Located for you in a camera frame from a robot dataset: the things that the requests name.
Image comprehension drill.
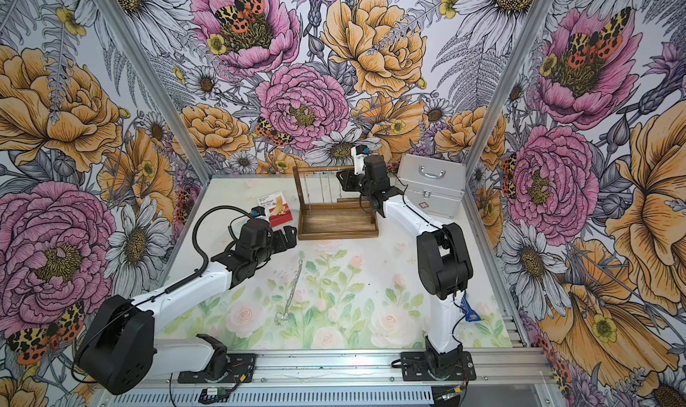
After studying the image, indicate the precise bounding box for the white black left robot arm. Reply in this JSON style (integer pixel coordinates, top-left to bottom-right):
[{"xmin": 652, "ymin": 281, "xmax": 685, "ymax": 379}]
[{"xmin": 74, "ymin": 218, "xmax": 298, "ymax": 394}]

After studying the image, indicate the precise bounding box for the hanging necklace on stand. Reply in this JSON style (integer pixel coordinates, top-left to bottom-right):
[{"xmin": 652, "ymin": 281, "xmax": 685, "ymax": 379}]
[{"xmin": 304, "ymin": 170, "xmax": 344, "ymax": 202}]

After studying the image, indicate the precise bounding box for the red white small box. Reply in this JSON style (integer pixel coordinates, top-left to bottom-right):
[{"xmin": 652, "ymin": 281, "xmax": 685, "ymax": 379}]
[{"xmin": 258, "ymin": 192, "xmax": 293, "ymax": 228}]

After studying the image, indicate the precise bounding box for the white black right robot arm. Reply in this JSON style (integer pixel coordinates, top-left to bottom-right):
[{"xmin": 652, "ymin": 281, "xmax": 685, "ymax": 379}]
[{"xmin": 337, "ymin": 146, "xmax": 476, "ymax": 384}]

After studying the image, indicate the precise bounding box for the silver metal first-aid case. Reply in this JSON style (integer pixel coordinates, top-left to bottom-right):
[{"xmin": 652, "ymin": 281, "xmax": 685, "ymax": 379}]
[{"xmin": 398, "ymin": 154, "xmax": 466, "ymax": 219}]

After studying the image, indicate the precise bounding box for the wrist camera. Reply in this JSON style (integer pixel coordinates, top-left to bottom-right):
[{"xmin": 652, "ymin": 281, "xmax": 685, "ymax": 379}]
[
  {"xmin": 250, "ymin": 206, "xmax": 269, "ymax": 220},
  {"xmin": 351, "ymin": 144, "xmax": 370, "ymax": 176}
]

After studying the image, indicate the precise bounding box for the wooden jewelry display stand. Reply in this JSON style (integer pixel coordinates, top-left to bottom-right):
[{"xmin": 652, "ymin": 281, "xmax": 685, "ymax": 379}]
[{"xmin": 293, "ymin": 166, "xmax": 379, "ymax": 241}]

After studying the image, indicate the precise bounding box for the small green circuit board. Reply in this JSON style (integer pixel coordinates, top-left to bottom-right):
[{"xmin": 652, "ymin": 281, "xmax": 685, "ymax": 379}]
[{"xmin": 198, "ymin": 387, "xmax": 223, "ymax": 405}]

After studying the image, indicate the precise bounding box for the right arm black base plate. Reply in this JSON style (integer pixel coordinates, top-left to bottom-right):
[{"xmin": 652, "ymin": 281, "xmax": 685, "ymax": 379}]
[{"xmin": 392, "ymin": 351, "xmax": 477, "ymax": 382}]

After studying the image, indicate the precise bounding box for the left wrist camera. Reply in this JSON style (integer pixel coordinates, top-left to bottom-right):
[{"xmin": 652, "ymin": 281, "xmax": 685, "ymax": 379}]
[{"xmin": 250, "ymin": 206, "xmax": 269, "ymax": 220}]

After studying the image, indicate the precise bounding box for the white blue tube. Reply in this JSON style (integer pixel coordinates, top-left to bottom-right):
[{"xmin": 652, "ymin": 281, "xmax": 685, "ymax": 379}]
[{"xmin": 460, "ymin": 294, "xmax": 482, "ymax": 322}]

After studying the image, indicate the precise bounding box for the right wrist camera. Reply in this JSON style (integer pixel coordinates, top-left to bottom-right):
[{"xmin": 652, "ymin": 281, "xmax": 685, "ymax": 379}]
[{"xmin": 351, "ymin": 144, "xmax": 370, "ymax": 176}]

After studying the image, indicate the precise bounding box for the aluminium front rail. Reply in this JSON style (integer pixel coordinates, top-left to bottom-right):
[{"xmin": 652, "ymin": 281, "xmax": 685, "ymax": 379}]
[{"xmin": 91, "ymin": 348, "xmax": 565, "ymax": 406}]

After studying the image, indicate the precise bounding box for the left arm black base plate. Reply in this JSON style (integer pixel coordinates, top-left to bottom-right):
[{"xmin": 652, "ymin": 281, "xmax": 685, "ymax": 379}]
[{"xmin": 177, "ymin": 353, "xmax": 257, "ymax": 384}]

